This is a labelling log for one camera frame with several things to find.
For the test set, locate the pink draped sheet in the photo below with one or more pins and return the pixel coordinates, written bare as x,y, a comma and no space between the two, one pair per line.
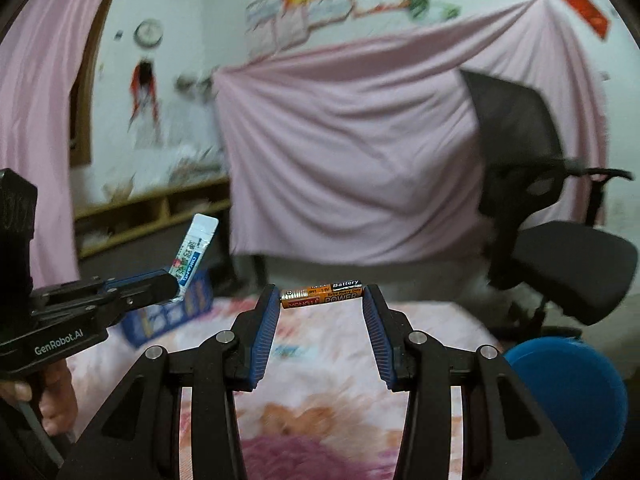
350,160

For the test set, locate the orange battery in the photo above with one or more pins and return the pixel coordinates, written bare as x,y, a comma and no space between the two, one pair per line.
320,294

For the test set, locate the black office chair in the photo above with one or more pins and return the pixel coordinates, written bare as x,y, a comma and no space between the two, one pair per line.
510,130

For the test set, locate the pile of papers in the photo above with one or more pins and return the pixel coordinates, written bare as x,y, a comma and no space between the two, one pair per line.
197,162

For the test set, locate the pink curtain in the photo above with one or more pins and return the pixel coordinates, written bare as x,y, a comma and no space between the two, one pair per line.
45,110

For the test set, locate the white sachet with blue label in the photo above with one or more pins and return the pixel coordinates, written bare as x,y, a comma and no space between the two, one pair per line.
192,250

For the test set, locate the blue cardboard box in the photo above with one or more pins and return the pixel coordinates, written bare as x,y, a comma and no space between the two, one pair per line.
150,322

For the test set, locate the round wall clock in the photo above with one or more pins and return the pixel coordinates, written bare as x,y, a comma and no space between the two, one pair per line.
148,32

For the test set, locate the wooden frame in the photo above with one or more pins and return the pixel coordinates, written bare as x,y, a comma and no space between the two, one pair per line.
80,120

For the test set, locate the floral pink tablecloth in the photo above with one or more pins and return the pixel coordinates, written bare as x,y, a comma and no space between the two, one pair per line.
310,360

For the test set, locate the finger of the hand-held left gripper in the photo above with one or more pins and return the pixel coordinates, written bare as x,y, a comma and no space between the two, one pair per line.
145,297
100,285

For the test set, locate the person's left hand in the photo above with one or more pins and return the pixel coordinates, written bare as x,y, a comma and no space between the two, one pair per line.
57,400

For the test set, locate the red figure wall poster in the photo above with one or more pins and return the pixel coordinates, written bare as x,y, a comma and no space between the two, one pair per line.
145,90

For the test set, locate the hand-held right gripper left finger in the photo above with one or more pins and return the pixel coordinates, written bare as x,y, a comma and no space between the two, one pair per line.
265,335

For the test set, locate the red wall paper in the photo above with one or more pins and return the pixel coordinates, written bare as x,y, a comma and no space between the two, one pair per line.
586,10

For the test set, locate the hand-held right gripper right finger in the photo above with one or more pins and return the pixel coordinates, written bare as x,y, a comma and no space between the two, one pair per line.
377,335

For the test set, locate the wooden shelf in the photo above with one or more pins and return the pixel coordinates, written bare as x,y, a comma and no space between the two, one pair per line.
150,200

